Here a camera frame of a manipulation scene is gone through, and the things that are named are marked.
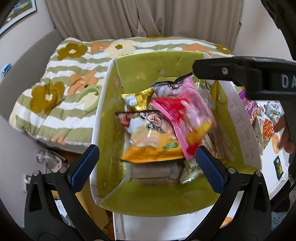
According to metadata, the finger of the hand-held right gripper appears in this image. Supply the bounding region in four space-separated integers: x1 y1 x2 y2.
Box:
192 57 262 87

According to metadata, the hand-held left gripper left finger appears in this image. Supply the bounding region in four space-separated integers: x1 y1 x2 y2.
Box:
24 144 109 241

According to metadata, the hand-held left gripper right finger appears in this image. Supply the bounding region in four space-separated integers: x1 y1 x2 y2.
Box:
185 146 272 241

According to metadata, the silver snack packet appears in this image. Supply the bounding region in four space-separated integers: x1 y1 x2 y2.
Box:
264 102 284 123

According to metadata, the purple snack packet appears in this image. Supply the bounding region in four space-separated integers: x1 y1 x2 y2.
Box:
238 89 260 121

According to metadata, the orange striped snack packet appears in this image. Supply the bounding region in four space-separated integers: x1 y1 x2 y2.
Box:
253 116 275 156

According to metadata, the pink snack packet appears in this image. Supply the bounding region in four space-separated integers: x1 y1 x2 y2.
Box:
150 76 216 160

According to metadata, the green cardboard box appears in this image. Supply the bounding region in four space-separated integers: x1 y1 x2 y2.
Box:
90 50 263 217

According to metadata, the black white cartoon packet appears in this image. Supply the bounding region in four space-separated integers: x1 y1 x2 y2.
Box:
151 73 193 98

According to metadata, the yellow snack packet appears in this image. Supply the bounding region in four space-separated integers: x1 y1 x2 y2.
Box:
121 111 185 163

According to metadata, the small dark green packet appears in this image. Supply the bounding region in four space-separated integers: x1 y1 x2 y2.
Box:
274 156 285 180

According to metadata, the gold snack packet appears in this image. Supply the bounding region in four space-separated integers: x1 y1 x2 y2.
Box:
122 88 154 112

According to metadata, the person's right hand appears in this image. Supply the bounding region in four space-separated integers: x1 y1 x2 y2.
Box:
274 116 295 153

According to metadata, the white floor device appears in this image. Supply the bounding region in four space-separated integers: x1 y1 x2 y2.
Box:
36 149 67 174

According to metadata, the yellow cardboard piece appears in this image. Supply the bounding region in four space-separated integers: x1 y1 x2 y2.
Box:
76 183 110 232

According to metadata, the floral striped blanket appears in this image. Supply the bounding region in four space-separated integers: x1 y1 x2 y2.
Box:
9 36 234 151

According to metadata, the fruit print tablecloth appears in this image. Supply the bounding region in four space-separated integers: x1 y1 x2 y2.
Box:
113 100 292 241

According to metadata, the beige curtain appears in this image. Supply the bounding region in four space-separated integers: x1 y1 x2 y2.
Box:
45 0 243 43

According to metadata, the blue white small object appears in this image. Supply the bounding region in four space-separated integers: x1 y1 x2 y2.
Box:
1 63 12 78

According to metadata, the grey bed headboard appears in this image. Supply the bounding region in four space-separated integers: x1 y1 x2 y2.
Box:
0 29 60 121

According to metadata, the framed wall picture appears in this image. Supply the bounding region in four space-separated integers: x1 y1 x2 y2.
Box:
0 0 37 35

